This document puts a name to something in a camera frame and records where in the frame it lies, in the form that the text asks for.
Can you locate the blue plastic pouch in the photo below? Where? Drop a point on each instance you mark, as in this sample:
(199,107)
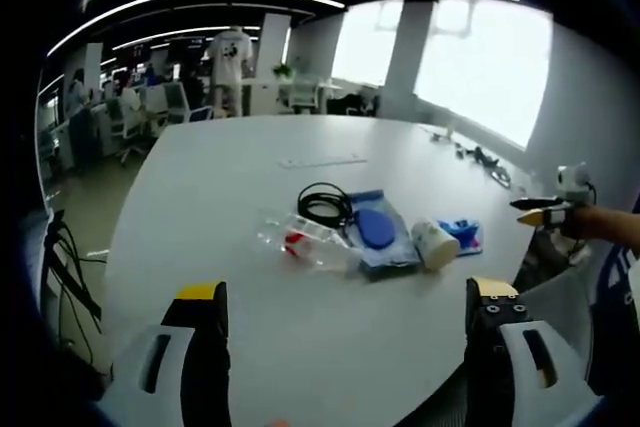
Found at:
(395,259)

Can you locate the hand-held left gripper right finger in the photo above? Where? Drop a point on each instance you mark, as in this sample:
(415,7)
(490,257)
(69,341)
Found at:
(492,347)

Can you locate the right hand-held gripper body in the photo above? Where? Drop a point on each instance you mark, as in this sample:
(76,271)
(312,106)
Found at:
(574,182)

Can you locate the blue clip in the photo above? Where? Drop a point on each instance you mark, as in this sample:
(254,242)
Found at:
(462,232)

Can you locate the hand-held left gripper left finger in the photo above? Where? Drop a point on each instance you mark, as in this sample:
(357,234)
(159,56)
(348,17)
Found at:
(200,347)

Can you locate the white mesh office chair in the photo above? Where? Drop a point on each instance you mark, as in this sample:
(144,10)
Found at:
(172,99)

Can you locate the green potted plant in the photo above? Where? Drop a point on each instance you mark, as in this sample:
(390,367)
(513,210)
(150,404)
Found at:
(283,69)

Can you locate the clear plastic bag red item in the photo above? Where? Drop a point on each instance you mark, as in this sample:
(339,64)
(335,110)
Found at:
(300,242)

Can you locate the blue oval disc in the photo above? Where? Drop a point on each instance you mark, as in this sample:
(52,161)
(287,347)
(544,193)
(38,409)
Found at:
(376,229)

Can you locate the white table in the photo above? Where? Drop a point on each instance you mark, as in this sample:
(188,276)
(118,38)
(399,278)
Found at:
(280,337)

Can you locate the white paper cup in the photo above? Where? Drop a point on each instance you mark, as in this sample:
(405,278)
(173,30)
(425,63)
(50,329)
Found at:
(434,244)

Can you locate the dark small tabletop clutter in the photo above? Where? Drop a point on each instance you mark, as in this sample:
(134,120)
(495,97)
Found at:
(487,159)

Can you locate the person's blue printed clothing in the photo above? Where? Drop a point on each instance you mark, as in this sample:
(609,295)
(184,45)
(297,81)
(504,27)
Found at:
(620,297)

